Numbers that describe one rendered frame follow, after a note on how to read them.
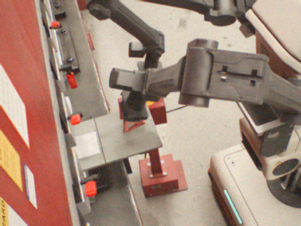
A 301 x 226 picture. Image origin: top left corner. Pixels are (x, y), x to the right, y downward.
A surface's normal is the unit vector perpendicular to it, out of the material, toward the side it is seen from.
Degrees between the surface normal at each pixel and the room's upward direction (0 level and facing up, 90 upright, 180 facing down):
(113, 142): 0
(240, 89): 37
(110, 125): 0
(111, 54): 0
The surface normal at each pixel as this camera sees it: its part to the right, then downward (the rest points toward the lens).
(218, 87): -0.22, -0.03
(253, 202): -0.11, -0.62
